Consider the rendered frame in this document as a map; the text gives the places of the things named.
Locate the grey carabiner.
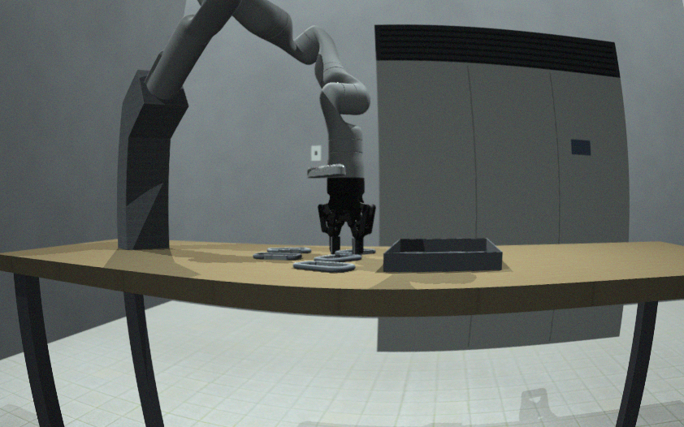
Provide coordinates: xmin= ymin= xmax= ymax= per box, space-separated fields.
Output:
xmin=267 ymin=248 xmax=311 ymax=253
xmin=314 ymin=254 xmax=361 ymax=262
xmin=335 ymin=248 xmax=376 ymax=255
xmin=292 ymin=261 xmax=356 ymax=273
xmin=253 ymin=252 xmax=302 ymax=260

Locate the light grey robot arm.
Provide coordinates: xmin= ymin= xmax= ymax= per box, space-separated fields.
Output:
xmin=144 ymin=0 xmax=370 ymax=178

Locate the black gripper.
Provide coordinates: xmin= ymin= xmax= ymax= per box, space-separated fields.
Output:
xmin=318 ymin=178 xmax=375 ymax=256

